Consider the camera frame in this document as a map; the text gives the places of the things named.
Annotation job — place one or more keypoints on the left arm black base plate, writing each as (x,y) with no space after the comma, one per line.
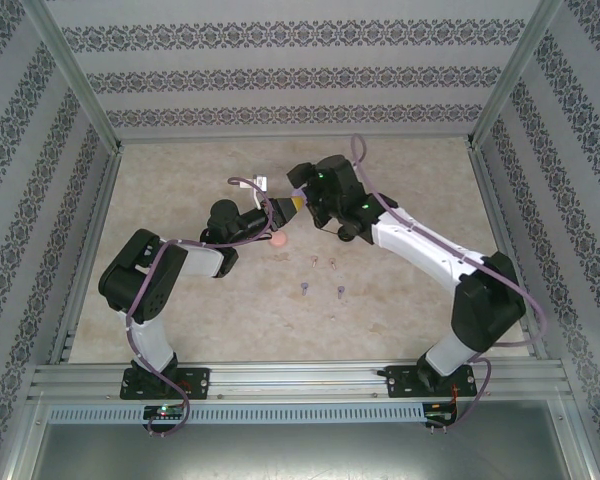
(200,382)

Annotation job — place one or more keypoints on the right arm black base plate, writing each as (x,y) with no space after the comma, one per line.
(400,382)

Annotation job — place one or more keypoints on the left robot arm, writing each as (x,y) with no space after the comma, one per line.
(145,280)

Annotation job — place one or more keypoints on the aluminium mounting rail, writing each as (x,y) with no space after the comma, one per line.
(290,377)

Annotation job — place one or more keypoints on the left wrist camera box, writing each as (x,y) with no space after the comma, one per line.
(260,182)

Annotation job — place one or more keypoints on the pink earbud charging case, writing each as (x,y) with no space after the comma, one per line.
(281,241)

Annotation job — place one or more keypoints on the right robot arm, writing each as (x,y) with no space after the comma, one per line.
(430,250)

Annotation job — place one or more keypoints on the grey metal panel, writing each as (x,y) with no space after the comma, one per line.
(300,450)

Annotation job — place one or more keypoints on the aluminium frame post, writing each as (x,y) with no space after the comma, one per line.
(510,75)
(80,85)

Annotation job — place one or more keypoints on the aluminium side rail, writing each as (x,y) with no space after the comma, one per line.
(100,210)
(492,210)

